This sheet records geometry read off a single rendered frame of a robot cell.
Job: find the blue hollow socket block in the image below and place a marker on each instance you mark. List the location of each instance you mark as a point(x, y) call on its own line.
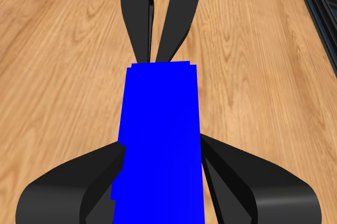
point(160, 142)

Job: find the black table frame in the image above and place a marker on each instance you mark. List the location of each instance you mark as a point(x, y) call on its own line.
point(319, 11)

